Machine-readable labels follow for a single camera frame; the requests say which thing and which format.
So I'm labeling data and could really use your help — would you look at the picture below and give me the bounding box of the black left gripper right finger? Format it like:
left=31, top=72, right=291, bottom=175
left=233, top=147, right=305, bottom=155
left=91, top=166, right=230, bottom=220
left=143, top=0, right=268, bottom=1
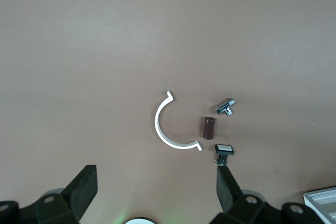
left=212, top=166, right=284, bottom=224

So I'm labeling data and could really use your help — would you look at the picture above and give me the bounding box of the brown cylinder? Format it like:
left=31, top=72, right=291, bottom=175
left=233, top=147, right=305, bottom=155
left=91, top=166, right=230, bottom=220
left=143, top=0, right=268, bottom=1
left=201, top=116, right=216, bottom=141

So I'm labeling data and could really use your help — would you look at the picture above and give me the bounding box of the black pushbutton with white cap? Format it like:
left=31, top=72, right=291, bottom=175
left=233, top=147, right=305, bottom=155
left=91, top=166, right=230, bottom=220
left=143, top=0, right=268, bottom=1
left=211, top=144, right=235, bottom=167

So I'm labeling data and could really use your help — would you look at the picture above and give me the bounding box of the chrome tee fitting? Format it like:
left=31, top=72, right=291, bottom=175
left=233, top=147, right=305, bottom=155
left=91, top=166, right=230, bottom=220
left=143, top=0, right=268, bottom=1
left=215, top=98, right=237, bottom=116

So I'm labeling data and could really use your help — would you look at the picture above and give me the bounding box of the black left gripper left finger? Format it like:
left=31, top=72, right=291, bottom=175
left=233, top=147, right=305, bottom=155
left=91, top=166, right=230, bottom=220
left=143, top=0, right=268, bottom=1
left=36, top=165, right=98, bottom=224

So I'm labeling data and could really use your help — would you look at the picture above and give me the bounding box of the white drawer cabinet housing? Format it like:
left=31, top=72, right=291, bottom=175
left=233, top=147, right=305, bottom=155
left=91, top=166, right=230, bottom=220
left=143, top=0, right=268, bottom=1
left=303, top=186, right=336, bottom=224

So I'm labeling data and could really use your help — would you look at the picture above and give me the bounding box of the white half-ring pipe clamp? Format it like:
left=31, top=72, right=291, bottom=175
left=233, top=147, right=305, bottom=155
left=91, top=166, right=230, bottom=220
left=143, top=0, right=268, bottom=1
left=154, top=90, right=203, bottom=152

